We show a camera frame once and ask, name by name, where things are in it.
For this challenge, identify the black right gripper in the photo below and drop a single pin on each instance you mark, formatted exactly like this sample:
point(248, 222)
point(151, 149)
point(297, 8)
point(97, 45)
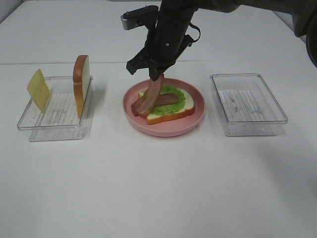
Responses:
point(169, 42)

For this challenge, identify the bacon strip front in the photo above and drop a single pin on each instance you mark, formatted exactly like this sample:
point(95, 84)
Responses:
point(151, 96)

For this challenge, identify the bacon strip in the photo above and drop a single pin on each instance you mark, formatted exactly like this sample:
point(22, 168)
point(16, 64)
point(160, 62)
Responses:
point(163, 99)
point(151, 96)

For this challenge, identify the green lettuce leaf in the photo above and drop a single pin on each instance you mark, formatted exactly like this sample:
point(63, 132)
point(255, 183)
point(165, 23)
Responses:
point(169, 108)

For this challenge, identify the white bread slice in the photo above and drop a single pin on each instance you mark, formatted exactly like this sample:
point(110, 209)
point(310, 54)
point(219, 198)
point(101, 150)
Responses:
point(188, 110)

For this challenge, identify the yellow cheese slice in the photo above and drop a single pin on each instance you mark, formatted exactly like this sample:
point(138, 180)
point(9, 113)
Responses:
point(39, 90)

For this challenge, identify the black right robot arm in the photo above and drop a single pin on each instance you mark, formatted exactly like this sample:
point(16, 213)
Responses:
point(303, 13)

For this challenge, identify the upright bread slice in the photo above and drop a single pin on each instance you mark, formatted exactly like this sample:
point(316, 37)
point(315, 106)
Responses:
point(81, 80)

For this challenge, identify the pink round plate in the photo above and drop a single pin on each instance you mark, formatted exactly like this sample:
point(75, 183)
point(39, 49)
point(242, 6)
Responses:
point(168, 128)

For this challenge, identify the clear left plastic container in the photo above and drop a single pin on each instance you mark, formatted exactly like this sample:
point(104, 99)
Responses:
point(60, 120)

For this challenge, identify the clear plastic container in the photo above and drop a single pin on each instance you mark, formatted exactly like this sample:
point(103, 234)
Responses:
point(60, 120)
point(245, 106)

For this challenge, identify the clear right plastic container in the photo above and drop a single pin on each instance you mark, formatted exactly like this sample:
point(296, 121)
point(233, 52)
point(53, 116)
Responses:
point(245, 106)

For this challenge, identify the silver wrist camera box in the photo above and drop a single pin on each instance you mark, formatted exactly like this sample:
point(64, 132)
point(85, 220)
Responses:
point(145, 16)

